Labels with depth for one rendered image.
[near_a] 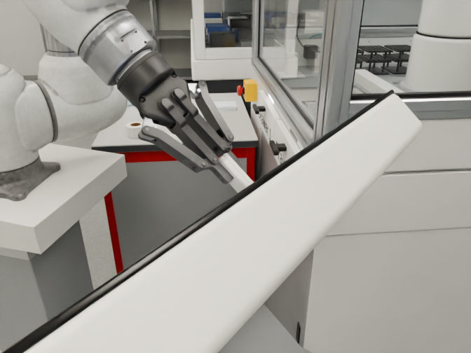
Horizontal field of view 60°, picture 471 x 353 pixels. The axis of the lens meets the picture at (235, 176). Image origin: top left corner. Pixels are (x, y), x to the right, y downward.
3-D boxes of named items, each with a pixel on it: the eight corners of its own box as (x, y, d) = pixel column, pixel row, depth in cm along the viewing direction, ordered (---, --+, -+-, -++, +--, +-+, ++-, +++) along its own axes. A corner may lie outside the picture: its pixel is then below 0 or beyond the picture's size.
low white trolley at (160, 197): (119, 309, 175) (90, 146, 140) (136, 227, 230) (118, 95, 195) (254, 300, 180) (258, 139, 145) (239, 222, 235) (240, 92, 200)
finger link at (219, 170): (209, 150, 57) (195, 164, 55) (234, 177, 57) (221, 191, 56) (205, 154, 58) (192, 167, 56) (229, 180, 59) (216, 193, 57)
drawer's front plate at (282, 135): (296, 206, 93) (300, 163, 88) (273, 155, 119) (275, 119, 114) (304, 206, 93) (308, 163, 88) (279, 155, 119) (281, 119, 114)
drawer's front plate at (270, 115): (272, 152, 121) (273, 116, 116) (257, 120, 147) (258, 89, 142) (277, 151, 121) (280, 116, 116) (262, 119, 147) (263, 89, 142)
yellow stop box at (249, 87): (243, 102, 159) (244, 83, 155) (241, 97, 165) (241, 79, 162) (256, 101, 159) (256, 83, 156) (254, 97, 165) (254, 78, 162)
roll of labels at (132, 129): (123, 136, 148) (121, 126, 146) (134, 130, 153) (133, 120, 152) (139, 139, 145) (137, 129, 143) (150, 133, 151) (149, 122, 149)
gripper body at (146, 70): (118, 69, 50) (169, 126, 51) (164, 38, 54) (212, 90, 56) (106, 95, 57) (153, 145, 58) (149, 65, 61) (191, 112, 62)
